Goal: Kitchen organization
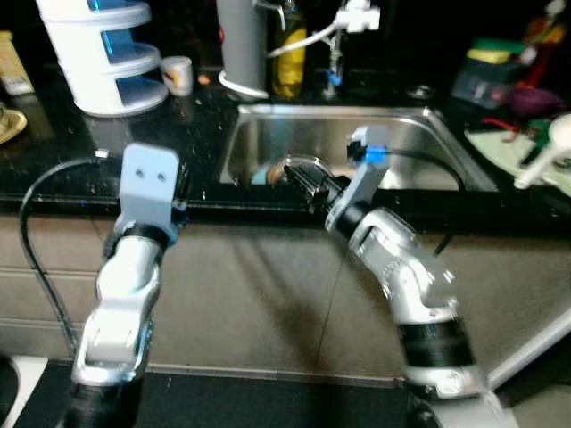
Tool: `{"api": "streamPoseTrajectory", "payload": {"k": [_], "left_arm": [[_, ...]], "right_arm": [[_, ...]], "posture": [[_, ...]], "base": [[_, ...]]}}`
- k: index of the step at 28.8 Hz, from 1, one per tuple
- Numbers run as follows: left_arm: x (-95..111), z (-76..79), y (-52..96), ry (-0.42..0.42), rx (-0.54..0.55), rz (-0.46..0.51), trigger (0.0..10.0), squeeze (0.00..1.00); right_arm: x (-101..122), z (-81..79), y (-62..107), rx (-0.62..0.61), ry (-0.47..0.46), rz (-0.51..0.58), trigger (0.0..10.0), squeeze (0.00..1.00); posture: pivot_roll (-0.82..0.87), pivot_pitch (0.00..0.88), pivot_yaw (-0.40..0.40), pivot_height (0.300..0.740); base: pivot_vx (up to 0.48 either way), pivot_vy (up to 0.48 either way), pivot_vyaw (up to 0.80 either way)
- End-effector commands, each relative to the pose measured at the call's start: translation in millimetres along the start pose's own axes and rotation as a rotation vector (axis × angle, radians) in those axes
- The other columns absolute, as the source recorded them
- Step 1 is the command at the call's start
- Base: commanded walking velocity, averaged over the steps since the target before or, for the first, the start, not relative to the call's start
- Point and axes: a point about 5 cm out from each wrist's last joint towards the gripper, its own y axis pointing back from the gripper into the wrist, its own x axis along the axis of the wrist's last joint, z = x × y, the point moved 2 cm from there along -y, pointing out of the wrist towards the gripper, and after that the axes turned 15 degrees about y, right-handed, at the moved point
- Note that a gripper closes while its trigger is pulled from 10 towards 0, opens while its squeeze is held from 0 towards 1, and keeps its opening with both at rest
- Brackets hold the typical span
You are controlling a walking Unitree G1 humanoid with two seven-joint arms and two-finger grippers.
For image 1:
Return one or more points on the small tap with blue clip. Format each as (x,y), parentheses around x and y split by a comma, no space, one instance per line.
(335,78)

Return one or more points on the red and white utensil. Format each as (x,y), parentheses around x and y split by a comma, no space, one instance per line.
(546,31)

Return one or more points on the yellow oil bottle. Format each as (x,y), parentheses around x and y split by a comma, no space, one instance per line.
(287,71)

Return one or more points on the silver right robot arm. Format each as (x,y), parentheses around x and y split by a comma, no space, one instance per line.
(401,267)

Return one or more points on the black floor mat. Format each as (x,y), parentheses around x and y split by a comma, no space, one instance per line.
(268,406)

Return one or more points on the stainless steel sink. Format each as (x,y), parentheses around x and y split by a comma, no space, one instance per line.
(268,134)

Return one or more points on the small round steel cap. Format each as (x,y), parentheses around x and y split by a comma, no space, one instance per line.
(423,91)

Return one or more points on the dark plastic container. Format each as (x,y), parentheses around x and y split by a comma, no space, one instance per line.
(482,87)

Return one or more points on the grey cabinet drawer front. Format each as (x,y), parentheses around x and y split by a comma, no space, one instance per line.
(62,241)
(13,294)
(22,339)

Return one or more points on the yellow green sponge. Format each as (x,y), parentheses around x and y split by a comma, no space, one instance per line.
(495,52)

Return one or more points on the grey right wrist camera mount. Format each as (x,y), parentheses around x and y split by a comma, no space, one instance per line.
(361,183)

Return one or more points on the round pale yellow plate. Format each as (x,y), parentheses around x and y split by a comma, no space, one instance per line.
(11,125)

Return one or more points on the purple bowl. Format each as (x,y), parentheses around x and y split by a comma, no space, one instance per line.
(535,101)

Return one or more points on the small white cup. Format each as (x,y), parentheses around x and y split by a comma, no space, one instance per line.
(177,76)

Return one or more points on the thin red utensil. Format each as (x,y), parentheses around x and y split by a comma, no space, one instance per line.
(500,125)

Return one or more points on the white ladle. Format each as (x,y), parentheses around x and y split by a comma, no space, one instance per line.
(560,132)

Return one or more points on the white power plug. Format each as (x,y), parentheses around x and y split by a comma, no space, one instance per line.
(359,16)

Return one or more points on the grey cylinder appliance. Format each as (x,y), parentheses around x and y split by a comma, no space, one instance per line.
(241,40)

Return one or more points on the grey cabinet door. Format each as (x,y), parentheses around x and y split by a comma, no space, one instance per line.
(232,294)
(508,276)

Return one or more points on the white tiered container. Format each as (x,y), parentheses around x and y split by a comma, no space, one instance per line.
(98,89)

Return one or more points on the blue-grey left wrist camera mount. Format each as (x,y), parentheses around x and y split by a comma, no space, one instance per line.
(147,192)

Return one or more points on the white rimmed bin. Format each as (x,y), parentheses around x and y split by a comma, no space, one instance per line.
(31,383)

